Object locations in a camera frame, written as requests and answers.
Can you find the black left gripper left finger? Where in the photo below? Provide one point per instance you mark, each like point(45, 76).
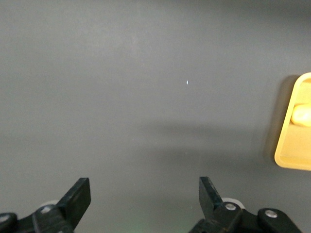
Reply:
point(73, 206)

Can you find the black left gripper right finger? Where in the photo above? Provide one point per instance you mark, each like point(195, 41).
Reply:
point(211, 201)

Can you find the yellow potato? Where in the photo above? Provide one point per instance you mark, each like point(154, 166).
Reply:
point(302, 115)

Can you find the yellow plastic tray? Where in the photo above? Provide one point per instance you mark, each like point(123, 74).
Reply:
point(291, 150)

